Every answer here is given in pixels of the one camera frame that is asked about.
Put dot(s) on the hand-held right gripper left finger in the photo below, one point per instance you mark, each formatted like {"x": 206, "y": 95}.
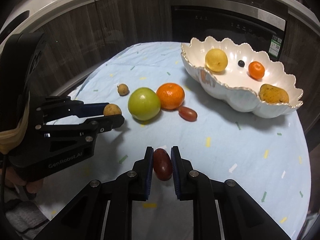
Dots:
{"x": 149, "y": 172}

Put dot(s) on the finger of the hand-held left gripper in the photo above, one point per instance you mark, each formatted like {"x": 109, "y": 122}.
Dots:
{"x": 92, "y": 108}
{"x": 110, "y": 123}

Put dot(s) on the white scalloped ceramic bowl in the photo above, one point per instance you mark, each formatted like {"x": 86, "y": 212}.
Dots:
{"x": 240, "y": 97}

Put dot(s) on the yellow lemon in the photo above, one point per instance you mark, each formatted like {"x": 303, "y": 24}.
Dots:
{"x": 216, "y": 60}

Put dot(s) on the dark blueberry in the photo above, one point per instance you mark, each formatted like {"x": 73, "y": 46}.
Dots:
{"x": 241, "y": 63}

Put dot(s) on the green apple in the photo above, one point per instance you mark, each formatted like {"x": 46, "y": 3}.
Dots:
{"x": 144, "y": 103}

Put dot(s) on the built-in black oven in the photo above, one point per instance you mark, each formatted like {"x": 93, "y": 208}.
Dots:
{"x": 225, "y": 22}

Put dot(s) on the yellow mango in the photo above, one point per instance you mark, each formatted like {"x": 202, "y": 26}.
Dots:
{"x": 273, "y": 94}

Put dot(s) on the brown longan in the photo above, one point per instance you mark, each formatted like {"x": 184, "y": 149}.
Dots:
{"x": 112, "y": 110}
{"x": 123, "y": 89}

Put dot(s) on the light blue patterned tablecloth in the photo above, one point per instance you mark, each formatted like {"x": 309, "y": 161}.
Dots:
{"x": 225, "y": 150}

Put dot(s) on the orange tangerine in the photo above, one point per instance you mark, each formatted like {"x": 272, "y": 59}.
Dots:
{"x": 256, "y": 70}
{"x": 170, "y": 96}

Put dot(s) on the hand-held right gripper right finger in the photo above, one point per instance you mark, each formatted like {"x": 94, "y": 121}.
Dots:
{"x": 176, "y": 172}

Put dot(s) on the dark red jujube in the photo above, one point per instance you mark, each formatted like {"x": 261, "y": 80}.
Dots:
{"x": 187, "y": 113}
{"x": 162, "y": 165}

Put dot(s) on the person's left hand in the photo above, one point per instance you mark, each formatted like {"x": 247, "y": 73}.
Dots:
{"x": 33, "y": 186}

